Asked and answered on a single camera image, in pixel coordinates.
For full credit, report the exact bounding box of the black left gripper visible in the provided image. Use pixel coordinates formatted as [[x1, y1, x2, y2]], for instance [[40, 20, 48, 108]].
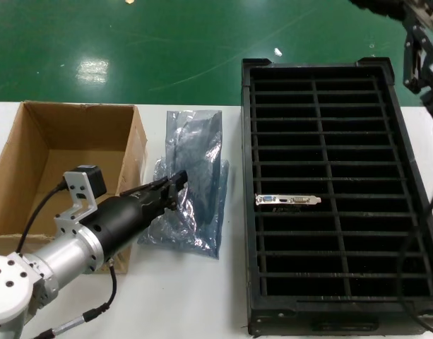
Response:
[[84, 170, 189, 261]]

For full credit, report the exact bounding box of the smooth translucent antistatic bag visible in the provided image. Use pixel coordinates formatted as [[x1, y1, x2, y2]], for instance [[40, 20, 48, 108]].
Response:
[[147, 109, 225, 250]]

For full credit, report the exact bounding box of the brown cardboard box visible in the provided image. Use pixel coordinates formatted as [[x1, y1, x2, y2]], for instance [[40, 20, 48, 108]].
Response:
[[0, 100, 149, 275]]

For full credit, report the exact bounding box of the black slotted container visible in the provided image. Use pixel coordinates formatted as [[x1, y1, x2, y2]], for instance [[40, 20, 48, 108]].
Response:
[[241, 56, 433, 336]]

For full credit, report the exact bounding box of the crinkled silver antistatic bag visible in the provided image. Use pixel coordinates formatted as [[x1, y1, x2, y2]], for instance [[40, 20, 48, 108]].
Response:
[[136, 155, 230, 261]]

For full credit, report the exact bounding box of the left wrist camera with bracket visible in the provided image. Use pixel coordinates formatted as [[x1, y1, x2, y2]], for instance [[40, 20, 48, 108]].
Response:
[[53, 165, 107, 234]]

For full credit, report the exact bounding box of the black cable with connector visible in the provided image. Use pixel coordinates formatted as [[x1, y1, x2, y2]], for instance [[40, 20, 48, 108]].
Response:
[[32, 259, 118, 339]]

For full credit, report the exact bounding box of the black left camera cable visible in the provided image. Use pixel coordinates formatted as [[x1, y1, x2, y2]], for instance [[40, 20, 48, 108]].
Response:
[[16, 182, 67, 255]]

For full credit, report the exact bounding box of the black camera cable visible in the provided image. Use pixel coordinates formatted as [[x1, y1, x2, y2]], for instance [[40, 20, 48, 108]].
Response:
[[16, 182, 67, 255], [396, 105, 433, 335]]

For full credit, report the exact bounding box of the black right camera cable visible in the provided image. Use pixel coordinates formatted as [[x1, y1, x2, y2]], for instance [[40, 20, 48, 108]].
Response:
[[396, 105, 433, 335]]

